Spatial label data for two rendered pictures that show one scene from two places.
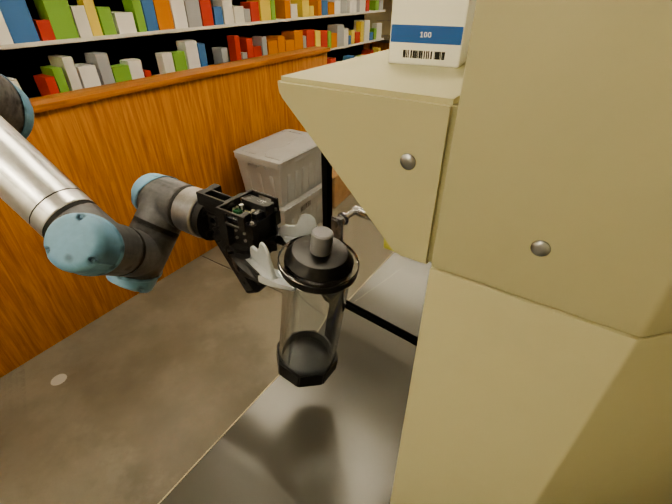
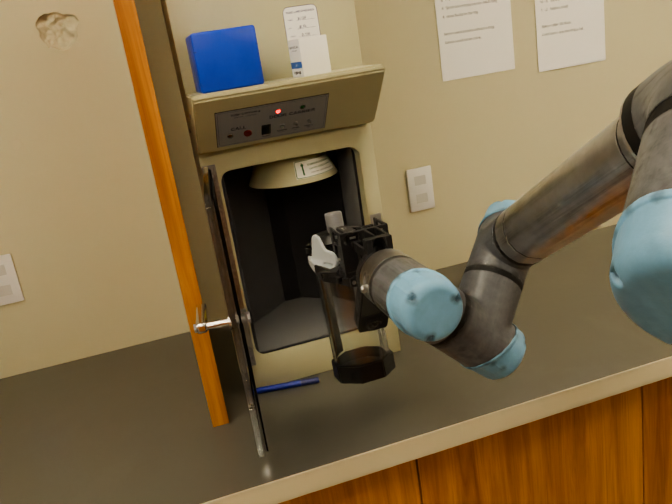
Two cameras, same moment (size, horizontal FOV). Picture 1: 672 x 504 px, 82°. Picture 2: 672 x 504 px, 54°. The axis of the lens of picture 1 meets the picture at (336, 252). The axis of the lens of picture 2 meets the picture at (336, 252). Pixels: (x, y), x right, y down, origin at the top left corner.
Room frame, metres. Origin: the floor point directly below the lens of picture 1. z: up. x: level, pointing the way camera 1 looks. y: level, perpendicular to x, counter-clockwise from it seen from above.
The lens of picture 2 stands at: (1.17, 0.71, 1.55)
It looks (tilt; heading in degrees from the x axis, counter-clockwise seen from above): 17 degrees down; 223
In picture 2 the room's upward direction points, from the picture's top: 9 degrees counter-clockwise
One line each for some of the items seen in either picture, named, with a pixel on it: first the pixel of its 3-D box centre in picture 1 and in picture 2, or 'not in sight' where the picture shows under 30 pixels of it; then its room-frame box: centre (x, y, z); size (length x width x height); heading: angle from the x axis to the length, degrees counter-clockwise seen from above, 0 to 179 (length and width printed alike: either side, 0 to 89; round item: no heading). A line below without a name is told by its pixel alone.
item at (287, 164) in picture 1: (286, 166); not in sight; (2.63, 0.35, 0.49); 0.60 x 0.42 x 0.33; 147
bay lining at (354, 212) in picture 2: not in sight; (291, 237); (0.26, -0.25, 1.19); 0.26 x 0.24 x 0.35; 147
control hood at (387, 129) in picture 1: (443, 114); (288, 109); (0.36, -0.10, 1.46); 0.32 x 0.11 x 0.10; 147
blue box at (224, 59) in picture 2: not in sight; (224, 60); (0.44, -0.15, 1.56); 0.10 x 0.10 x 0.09; 57
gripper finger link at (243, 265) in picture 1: (251, 260); not in sight; (0.44, 0.12, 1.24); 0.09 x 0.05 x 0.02; 33
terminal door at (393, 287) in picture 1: (391, 243); (232, 301); (0.56, -0.10, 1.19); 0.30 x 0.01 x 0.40; 51
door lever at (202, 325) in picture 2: not in sight; (212, 316); (0.63, -0.06, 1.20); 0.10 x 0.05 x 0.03; 51
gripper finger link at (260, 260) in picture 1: (268, 262); not in sight; (0.41, 0.09, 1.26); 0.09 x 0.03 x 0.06; 33
